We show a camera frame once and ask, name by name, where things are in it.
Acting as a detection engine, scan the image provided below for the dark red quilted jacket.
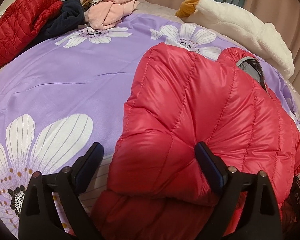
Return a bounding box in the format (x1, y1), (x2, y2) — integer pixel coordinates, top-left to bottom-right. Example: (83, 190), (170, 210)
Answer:
(0, 0), (63, 71)

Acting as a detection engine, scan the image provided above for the beige bed cover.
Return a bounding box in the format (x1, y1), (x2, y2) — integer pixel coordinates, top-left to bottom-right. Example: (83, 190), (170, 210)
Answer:
(122, 0), (188, 27)

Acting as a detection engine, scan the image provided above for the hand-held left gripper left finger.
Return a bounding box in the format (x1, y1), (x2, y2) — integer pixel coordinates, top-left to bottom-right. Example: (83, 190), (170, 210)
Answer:
(18, 142), (104, 240)

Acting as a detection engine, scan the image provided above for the purple floral blanket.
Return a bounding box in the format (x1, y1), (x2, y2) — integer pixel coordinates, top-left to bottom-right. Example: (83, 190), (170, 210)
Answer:
(0, 12), (300, 240)

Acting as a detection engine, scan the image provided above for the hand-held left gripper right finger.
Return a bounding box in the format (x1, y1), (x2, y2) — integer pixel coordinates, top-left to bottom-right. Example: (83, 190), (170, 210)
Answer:
(194, 141), (283, 240)

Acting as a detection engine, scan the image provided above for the white fleece garment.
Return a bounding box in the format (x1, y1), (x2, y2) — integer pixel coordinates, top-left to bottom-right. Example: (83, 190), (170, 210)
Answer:
(175, 0), (294, 80)

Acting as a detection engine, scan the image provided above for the bright red puffer jacket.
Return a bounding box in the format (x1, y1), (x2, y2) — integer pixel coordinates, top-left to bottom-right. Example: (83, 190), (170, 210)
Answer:
(90, 42), (300, 240)

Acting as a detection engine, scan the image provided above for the navy fleece garment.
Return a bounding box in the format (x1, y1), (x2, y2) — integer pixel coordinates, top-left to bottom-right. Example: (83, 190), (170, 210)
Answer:
(41, 0), (85, 38)

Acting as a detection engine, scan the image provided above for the pink garment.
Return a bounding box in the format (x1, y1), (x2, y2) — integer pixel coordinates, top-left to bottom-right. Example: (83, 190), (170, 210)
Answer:
(84, 0), (140, 30)

